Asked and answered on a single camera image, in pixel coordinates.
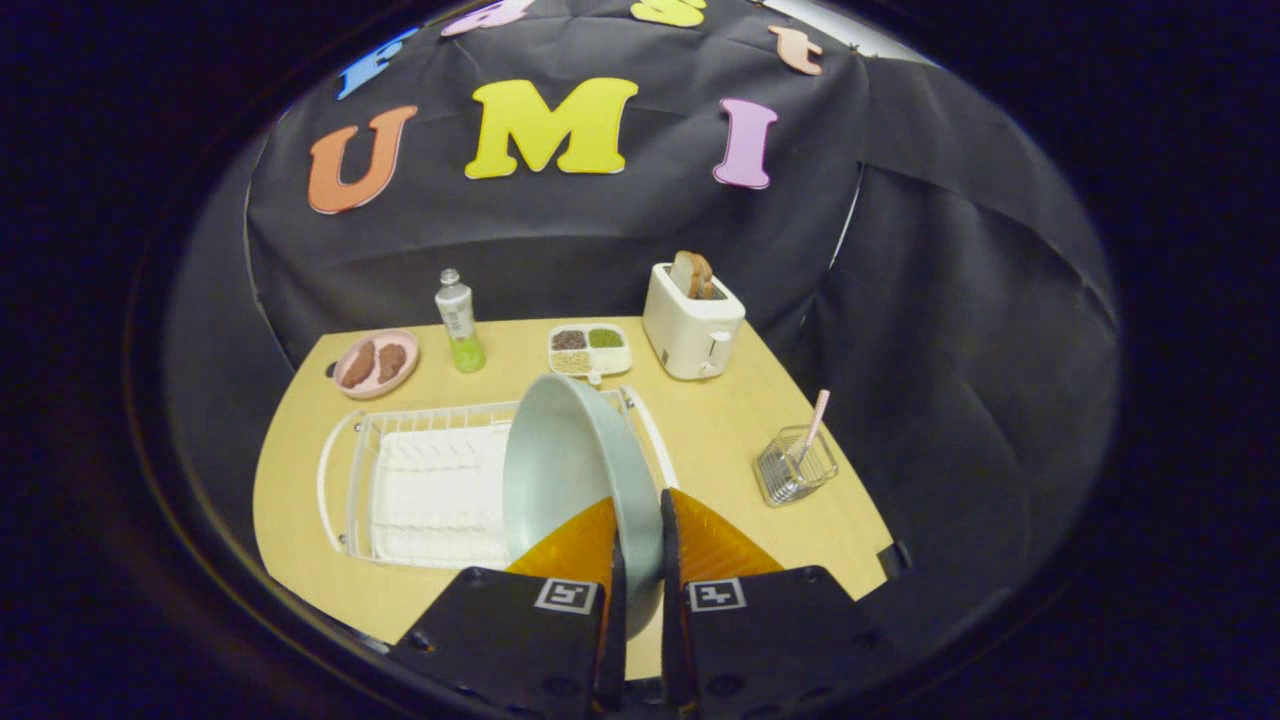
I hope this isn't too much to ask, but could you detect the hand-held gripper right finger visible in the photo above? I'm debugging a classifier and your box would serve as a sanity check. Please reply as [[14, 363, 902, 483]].
[[660, 488, 906, 720]]

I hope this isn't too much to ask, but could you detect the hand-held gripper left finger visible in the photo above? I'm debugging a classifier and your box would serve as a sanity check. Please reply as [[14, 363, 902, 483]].
[[390, 497, 628, 720]]

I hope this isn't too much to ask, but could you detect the clear wire basket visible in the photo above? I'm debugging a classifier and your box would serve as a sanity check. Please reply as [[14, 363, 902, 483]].
[[752, 425, 840, 508]]

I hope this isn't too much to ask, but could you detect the white wire dish rack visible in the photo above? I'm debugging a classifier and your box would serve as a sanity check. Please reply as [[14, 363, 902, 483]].
[[317, 385, 679, 571]]

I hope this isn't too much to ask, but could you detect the pale green plate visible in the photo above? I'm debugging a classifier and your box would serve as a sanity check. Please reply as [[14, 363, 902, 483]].
[[502, 374, 666, 641]]

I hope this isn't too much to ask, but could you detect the pink plate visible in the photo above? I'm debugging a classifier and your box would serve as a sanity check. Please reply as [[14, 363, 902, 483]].
[[332, 330, 421, 401]]

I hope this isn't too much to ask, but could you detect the white divided seed tray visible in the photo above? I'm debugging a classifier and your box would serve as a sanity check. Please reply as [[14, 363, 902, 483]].
[[547, 323, 633, 386]]

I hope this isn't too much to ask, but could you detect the white toaster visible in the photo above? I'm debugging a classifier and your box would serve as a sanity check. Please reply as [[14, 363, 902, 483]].
[[642, 262, 747, 381]]

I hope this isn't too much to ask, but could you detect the clear bottle with green liquid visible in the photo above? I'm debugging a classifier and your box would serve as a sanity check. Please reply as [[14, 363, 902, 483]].
[[434, 268, 488, 375]]

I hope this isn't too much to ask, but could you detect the black backdrop cloth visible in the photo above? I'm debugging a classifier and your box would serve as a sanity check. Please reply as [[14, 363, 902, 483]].
[[165, 0, 1121, 661]]

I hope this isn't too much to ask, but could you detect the brown toast slice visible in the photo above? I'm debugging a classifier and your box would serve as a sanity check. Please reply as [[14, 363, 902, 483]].
[[670, 250, 716, 301]]

